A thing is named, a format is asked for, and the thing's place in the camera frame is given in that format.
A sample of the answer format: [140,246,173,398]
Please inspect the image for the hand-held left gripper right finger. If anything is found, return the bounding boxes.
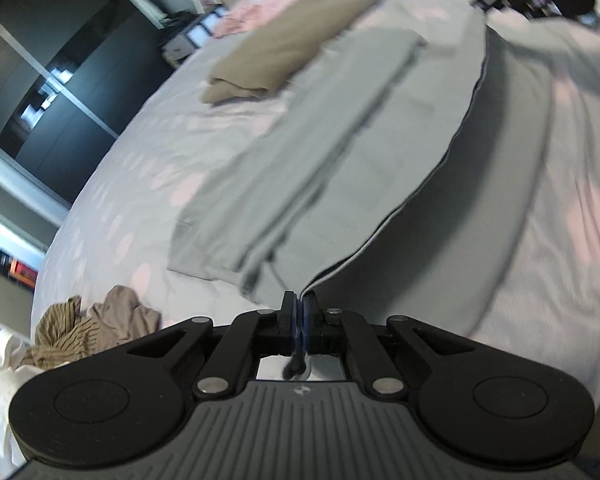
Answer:
[300,292,477,397]

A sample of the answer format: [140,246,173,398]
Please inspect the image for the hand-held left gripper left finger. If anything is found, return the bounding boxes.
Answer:
[124,290,302,397]

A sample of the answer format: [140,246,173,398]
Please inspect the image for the light grey garment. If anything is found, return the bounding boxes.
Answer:
[169,9,562,342]

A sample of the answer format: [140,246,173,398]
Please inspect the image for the crumpled brown garment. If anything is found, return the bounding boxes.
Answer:
[84,284,162,357]

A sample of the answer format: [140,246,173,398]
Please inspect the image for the folded tan garment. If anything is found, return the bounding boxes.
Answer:
[201,0,399,106]

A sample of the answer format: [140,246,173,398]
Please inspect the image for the tan knitted sweater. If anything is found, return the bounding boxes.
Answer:
[19,295,112,369]

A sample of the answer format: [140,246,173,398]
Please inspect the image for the pink blanket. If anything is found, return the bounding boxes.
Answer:
[211,0,362,39]

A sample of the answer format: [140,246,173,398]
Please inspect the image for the bookshelf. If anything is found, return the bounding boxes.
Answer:
[0,244,42,294]

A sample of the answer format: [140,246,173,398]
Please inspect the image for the white garment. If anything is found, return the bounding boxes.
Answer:
[0,329,47,467]

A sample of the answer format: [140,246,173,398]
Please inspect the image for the nightstand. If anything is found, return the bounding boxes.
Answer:
[161,2,231,64]

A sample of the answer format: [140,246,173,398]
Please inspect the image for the dark wardrobe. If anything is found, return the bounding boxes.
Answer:
[0,0,222,198]

